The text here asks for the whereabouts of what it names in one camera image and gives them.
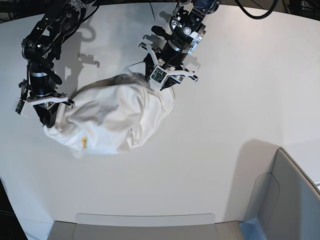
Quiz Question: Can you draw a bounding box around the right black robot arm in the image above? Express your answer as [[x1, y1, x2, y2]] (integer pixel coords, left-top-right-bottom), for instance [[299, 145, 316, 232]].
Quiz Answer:
[[15, 0, 100, 128]]

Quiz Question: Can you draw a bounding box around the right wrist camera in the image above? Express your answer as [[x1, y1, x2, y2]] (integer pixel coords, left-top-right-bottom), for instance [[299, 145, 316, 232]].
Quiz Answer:
[[14, 98, 28, 118]]

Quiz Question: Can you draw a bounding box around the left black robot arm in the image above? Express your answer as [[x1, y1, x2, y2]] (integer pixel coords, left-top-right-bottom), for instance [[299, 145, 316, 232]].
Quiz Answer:
[[139, 0, 220, 91]]

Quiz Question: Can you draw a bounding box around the white printed t-shirt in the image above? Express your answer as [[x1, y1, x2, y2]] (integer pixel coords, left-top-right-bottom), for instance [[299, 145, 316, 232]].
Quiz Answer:
[[42, 73, 176, 158]]

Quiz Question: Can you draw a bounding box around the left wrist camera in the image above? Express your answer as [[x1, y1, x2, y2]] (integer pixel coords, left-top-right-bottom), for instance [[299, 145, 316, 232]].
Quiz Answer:
[[149, 66, 168, 91]]

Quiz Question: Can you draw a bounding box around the grey plastic bin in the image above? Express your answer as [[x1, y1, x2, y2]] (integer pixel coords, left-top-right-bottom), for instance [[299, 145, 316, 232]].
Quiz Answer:
[[48, 148, 320, 240]]

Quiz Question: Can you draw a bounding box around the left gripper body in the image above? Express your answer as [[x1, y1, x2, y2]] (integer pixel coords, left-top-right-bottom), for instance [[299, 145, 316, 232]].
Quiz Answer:
[[139, 41, 199, 83]]

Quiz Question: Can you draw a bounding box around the black hanging cable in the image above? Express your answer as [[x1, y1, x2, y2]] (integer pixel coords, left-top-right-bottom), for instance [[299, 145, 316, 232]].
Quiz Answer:
[[234, 0, 285, 20]]

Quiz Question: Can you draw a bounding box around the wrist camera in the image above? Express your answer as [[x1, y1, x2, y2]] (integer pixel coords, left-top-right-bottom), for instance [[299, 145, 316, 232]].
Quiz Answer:
[[14, 98, 28, 118], [149, 66, 168, 91]]

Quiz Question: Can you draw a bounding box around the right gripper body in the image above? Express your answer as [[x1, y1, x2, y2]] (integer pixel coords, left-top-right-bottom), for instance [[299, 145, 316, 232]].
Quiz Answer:
[[18, 71, 74, 110]]

